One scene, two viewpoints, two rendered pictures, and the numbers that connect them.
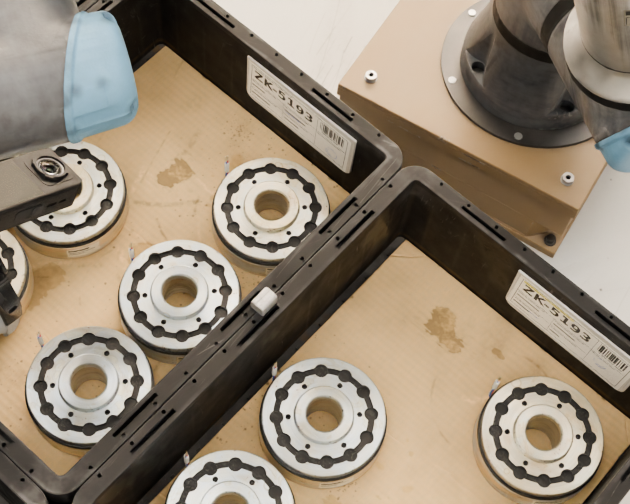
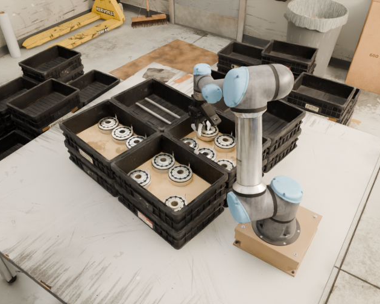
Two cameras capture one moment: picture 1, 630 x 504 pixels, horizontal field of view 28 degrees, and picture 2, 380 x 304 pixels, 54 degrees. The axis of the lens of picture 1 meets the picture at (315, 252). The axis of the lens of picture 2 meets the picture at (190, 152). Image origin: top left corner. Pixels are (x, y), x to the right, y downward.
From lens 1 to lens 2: 127 cm
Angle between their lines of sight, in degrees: 57
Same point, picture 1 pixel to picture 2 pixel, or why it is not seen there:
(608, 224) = (243, 258)
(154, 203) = (226, 155)
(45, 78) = (205, 83)
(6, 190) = (209, 111)
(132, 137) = not seen: hidden behind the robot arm
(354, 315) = (203, 183)
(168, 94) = not seen: hidden behind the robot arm
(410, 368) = (192, 190)
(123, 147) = not seen: hidden behind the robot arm
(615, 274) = (229, 258)
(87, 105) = (204, 90)
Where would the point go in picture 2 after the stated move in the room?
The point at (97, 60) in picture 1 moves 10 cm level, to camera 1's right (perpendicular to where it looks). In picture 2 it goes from (209, 87) to (205, 101)
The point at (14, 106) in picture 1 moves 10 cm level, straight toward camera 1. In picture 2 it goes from (202, 82) to (178, 86)
